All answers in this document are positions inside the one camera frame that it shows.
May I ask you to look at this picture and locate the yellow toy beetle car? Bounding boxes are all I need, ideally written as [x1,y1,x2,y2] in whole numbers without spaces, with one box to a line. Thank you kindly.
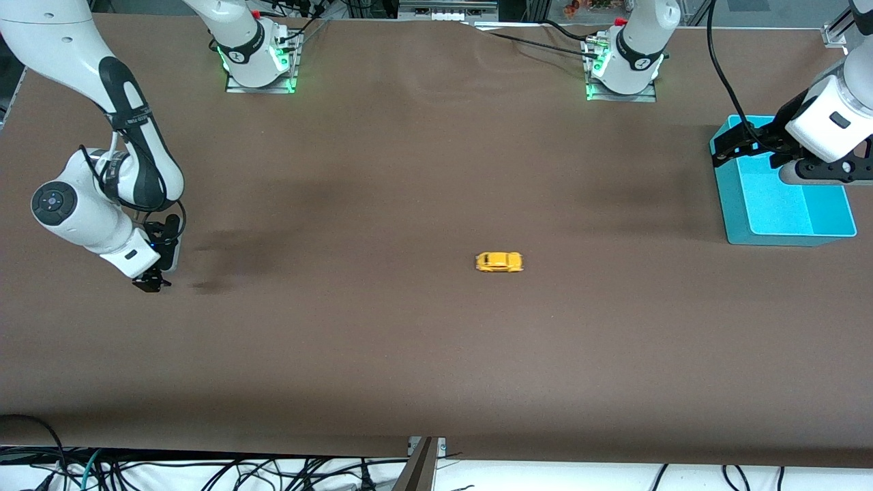
[475,251,524,274]

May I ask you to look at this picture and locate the teal plastic storage bin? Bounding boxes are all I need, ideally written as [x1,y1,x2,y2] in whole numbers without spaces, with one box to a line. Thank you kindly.
[709,115,858,247]

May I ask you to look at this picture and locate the brown table cover sheet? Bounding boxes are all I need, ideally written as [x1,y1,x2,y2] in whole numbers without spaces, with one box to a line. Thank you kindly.
[0,15,873,470]

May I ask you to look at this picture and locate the dark wedge-shaped table support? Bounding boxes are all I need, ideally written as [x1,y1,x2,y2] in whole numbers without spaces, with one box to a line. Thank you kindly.
[391,436,439,491]

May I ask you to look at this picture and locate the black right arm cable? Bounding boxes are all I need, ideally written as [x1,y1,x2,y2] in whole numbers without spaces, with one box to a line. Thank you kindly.
[78,130,187,248]

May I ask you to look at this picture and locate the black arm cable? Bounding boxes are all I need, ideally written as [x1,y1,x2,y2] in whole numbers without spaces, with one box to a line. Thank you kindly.
[78,130,187,248]
[706,0,785,152]

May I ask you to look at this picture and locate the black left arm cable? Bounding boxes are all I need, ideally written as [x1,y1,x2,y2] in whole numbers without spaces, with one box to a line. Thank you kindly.
[706,0,785,152]

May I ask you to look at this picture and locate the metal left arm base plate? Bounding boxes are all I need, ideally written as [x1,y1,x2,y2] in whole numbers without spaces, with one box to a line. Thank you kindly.
[585,38,659,103]

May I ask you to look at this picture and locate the looped black floor cable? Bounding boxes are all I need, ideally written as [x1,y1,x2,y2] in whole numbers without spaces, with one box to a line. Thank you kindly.
[0,413,69,491]

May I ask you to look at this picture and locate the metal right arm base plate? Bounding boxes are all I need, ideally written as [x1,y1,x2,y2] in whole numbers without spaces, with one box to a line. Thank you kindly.
[225,31,301,95]

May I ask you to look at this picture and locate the short black base cable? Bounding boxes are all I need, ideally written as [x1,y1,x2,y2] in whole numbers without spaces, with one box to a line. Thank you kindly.
[542,19,601,43]

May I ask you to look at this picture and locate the teal floor cable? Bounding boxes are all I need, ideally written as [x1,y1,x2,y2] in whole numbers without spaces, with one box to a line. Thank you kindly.
[80,449,103,491]

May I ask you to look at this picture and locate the aluminium side frame rail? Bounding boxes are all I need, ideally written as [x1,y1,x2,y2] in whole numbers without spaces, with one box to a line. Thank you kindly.
[0,65,29,130]

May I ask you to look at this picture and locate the long black base cable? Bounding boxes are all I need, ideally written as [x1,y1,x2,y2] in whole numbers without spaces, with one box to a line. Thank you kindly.
[461,20,601,62]

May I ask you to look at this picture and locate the aluminium frame with white strip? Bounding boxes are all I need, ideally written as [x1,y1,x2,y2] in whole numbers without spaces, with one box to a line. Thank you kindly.
[399,0,502,22]

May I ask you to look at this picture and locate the small metal edge bracket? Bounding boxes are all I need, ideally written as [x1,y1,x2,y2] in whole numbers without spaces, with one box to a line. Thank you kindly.
[408,436,447,459]

